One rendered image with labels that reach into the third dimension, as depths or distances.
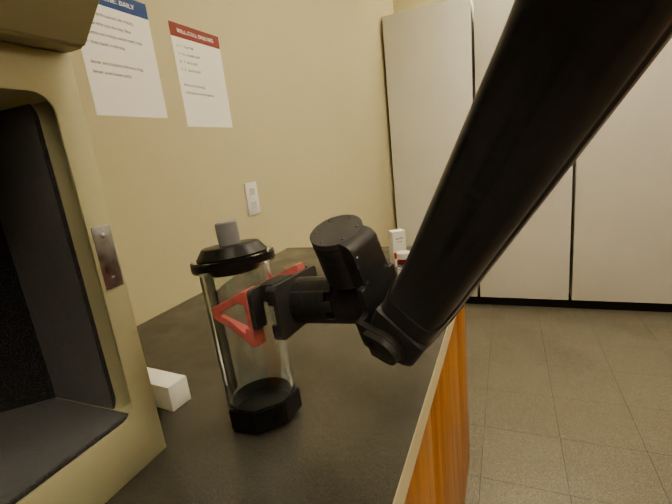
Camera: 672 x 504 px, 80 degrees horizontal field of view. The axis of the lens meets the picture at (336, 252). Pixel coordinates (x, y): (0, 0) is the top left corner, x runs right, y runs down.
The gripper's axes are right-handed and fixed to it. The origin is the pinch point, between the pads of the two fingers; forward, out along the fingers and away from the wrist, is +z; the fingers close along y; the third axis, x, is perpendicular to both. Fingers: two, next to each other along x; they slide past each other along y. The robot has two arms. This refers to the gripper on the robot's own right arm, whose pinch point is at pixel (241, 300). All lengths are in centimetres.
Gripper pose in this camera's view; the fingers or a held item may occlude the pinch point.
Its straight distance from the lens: 55.2
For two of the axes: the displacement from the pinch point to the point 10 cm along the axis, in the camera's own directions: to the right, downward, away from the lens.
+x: 1.5, 9.7, 1.7
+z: -9.0, 0.6, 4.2
